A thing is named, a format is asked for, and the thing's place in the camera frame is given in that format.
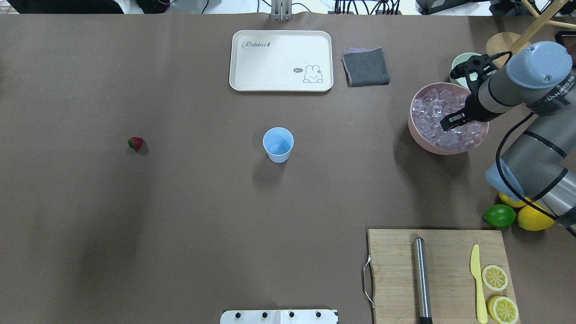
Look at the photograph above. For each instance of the grey folded cloth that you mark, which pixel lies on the grey folded cloth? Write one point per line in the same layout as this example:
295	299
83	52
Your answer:
365	67

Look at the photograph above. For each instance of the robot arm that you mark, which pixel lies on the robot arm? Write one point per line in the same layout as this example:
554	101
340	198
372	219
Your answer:
528	161

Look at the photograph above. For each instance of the lemon slice upper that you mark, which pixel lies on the lemon slice upper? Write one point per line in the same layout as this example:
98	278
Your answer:
495	277

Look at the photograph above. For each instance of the light blue cup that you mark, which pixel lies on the light blue cup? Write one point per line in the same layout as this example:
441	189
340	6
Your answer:
278	143

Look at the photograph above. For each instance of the pile of clear ice cubes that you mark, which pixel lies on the pile of clear ice cubes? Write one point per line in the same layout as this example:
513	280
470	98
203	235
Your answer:
429	117

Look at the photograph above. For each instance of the yellow lemon upper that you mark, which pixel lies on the yellow lemon upper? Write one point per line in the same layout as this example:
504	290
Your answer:
506	200

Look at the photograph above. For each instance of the wooden cutting board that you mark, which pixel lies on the wooden cutting board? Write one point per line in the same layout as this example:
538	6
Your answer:
452	288

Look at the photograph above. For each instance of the red strawberry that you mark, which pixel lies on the red strawberry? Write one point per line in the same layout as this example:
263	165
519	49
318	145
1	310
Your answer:
135	143

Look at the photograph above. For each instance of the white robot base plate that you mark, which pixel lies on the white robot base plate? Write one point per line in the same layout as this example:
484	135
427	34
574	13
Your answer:
286	316

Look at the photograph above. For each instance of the yellow plastic knife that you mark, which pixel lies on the yellow plastic knife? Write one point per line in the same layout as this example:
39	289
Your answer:
475	270

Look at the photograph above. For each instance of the steel cylindrical knife handle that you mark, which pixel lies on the steel cylindrical knife handle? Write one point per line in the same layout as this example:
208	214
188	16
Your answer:
422	287

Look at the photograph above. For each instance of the wooden stand with round base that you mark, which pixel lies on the wooden stand with round base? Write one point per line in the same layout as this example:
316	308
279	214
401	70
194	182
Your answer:
513	42

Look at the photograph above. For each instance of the lemon half lower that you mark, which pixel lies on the lemon half lower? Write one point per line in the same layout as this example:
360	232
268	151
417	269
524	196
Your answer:
503	310

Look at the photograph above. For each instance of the yellow lemon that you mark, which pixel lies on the yellow lemon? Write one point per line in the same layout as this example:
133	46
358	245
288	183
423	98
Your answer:
528	218
506	200

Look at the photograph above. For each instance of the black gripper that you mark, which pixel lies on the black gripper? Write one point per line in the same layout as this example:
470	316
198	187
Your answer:
475	109

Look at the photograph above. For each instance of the green lime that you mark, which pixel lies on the green lime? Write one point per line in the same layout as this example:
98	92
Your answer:
500	215

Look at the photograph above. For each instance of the pink bowl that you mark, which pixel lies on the pink bowl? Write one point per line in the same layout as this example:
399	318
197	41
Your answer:
423	135

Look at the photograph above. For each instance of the white rabbit tray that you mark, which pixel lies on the white rabbit tray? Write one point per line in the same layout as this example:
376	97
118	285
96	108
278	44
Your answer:
281	61

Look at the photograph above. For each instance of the aluminium camera post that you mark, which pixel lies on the aluminium camera post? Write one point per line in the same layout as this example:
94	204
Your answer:
281	10

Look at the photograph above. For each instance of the yellow lemon lower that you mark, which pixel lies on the yellow lemon lower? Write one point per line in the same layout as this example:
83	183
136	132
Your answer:
528	218

